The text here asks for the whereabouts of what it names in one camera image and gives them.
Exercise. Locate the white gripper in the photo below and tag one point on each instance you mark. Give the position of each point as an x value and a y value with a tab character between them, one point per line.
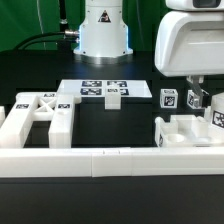
191	43

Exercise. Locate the white chair seat part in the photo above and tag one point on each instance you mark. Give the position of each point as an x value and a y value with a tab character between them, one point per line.
187	131

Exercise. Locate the white U-shaped obstacle fence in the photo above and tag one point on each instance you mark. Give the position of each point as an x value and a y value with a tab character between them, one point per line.
103	162

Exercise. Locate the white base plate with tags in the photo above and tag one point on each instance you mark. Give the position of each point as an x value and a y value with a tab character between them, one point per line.
96	88

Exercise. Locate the white chair back frame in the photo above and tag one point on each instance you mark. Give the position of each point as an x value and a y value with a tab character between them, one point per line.
30	107

